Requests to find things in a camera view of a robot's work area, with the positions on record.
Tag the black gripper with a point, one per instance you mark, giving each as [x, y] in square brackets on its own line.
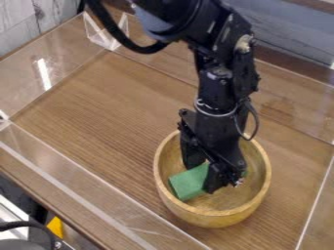
[210, 139]

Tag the green rectangular block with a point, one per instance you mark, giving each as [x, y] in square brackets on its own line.
[186, 183]

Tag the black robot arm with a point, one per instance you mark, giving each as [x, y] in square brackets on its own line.
[219, 37]

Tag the brown wooden bowl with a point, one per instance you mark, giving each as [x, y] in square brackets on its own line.
[230, 204]

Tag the yellow label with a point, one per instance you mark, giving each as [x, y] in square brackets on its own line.
[55, 226]

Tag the clear acrylic tray wall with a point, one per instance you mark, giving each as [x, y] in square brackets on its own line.
[110, 218]

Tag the clear acrylic corner bracket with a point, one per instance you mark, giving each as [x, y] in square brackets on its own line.
[99, 36]

